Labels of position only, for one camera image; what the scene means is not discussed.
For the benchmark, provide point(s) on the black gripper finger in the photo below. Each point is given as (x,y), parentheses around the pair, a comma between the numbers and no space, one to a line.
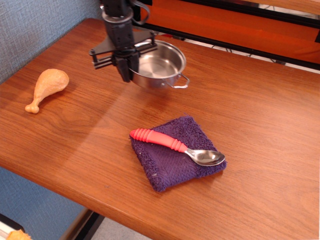
(133,62)
(123,69)

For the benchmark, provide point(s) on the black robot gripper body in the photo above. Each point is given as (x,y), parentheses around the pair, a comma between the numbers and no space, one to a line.
(120,41)

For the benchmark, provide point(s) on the small stainless steel pot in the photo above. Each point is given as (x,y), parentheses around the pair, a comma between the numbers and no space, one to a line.
(161,67)

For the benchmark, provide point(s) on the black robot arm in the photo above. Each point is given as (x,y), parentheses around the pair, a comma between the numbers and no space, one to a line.
(119,8)

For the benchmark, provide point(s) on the purple folded cloth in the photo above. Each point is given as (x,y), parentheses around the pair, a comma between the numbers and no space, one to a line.
(165,167)

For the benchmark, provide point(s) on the plastic toy chicken drumstick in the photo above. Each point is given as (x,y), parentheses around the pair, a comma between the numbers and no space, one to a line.
(49,82)

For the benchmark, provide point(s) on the red handled metal spoon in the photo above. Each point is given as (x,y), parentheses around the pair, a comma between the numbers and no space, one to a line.
(202,157)

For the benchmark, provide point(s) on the orange panel with black frame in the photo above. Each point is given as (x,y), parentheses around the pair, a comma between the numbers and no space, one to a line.
(283,30)

